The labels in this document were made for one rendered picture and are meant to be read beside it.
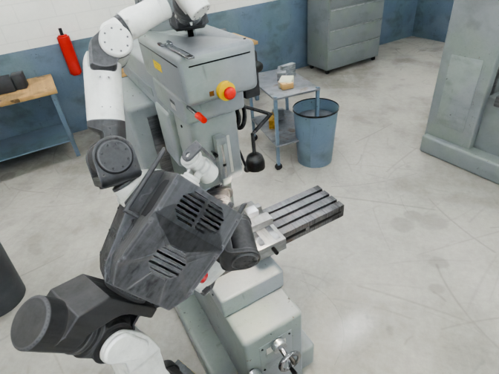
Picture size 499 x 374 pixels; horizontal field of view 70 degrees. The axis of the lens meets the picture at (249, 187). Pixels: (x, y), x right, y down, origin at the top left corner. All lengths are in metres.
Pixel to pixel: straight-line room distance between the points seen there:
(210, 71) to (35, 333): 0.81
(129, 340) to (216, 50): 0.84
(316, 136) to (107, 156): 3.03
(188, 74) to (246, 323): 1.14
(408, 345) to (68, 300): 2.10
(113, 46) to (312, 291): 2.21
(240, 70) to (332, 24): 5.28
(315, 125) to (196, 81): 2.63
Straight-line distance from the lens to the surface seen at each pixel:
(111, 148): 0.89
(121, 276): 0.87
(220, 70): 1.16
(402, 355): 2.56
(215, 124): 1.36
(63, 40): 5.37
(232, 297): 1.71
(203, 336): 2.36
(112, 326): 0.99
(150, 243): 0.84
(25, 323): 0.94
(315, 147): 3.81
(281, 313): 1.77
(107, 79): 0.96
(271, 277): 1.76
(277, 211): 1.99
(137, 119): 1.76
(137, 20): 1.02
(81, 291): 0.96
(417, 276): 2.97
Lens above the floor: 2.17
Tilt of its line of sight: 36 degrees down
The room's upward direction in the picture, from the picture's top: 6 degrees counter-clockwise
